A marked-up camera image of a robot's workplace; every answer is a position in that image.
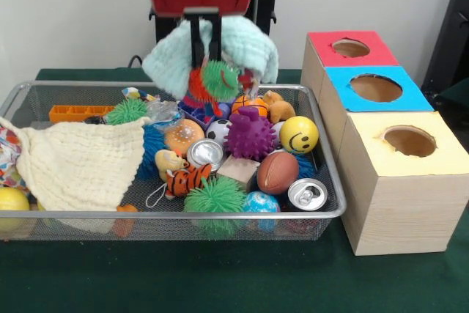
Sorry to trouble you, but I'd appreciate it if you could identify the green spiky ball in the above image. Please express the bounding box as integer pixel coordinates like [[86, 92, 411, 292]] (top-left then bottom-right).
[[183, 176, 248, 237]]

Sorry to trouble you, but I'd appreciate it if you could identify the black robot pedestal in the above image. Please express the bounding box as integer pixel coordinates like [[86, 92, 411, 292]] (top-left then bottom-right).
[[150, 0, 294, 70]]

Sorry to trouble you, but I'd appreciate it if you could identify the blue globe ball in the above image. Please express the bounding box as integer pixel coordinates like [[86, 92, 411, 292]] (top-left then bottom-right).
[[243, 191, 280, 232]]

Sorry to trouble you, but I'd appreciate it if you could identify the brown toy football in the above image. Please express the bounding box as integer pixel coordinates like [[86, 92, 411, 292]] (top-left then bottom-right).
[[256, 152, 300, 195]]

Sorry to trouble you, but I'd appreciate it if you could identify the cream knitted cloth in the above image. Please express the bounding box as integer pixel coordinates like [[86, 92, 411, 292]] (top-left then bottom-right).
[[0, 117, 151, 215]]

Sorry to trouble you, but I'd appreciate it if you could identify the yellow smiley face ball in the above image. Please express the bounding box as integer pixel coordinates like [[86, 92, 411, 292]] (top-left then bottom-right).
[[280, 116, 320, 155]]

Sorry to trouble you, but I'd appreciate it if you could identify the silver drink can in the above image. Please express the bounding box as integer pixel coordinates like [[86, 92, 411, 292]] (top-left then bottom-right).
[[287, 178, 325, 211]]

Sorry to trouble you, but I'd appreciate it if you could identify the purple spiky ball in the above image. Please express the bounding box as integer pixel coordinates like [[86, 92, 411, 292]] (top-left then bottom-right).
[[224, 106, 278, 161]]

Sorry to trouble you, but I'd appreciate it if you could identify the shallow wire mesh bin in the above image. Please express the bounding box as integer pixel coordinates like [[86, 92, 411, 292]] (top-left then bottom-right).
[[0, 81, 347, 242]]

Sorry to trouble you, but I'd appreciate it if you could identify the wooden box with three holes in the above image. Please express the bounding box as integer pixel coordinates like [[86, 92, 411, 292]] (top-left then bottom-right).
[[300, 31, 469, 257]]

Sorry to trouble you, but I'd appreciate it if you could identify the orange toy basketball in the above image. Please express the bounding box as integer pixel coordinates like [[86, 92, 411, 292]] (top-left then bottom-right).
[[232, 94, 270, 117]]

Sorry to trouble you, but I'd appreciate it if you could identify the multicolour spiky caterpillar toy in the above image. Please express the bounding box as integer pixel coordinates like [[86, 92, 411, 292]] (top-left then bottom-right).
[[180, 60, 257, 119]]

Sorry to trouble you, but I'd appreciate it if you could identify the black cable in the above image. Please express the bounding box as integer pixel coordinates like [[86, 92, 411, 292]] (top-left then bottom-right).
[[128, 54, 147, 70]]

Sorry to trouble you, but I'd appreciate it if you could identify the mint green knitted cloth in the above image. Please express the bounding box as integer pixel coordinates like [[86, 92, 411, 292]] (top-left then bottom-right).
[[141, 16, 280, 101]]

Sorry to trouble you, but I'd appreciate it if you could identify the orange tiger plush toy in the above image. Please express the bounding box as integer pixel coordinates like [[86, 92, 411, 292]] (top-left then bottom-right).
[[163, 163, 213, 200]]

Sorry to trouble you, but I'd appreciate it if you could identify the orange plastic tray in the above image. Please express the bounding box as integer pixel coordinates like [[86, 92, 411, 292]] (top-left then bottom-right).
[[49, 105, 114, 123]]

